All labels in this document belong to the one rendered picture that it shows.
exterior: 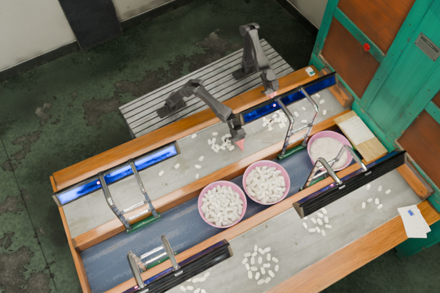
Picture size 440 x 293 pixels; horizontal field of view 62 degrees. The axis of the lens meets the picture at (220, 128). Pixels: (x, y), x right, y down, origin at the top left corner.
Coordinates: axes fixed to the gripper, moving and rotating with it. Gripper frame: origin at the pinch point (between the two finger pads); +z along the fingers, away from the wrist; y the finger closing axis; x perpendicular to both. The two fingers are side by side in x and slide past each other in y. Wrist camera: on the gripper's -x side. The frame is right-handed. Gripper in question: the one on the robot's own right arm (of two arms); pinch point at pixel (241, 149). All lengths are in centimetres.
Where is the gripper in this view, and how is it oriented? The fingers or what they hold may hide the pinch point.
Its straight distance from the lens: 218.0
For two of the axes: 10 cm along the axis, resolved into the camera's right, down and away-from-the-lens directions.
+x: -2.9, -0.9, 9.5
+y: 8.9, -3.9, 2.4
